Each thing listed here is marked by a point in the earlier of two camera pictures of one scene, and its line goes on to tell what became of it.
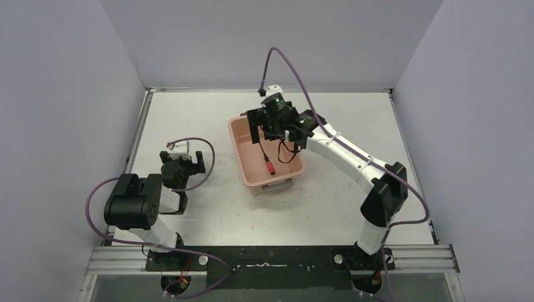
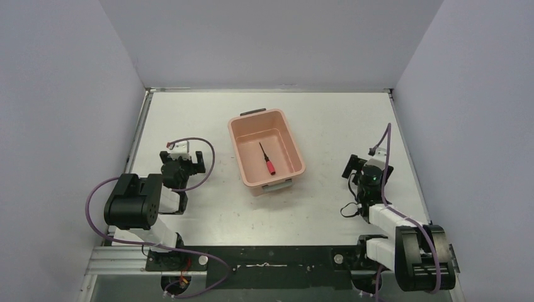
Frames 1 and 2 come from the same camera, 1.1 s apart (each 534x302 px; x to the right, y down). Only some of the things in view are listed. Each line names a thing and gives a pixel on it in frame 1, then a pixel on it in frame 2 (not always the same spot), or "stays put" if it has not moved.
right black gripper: x=262 y=115 to x=356 y=164
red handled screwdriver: x=269 y=163 stays put
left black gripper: x=182 y=162 stays put
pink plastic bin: x=251 y=163 stays put
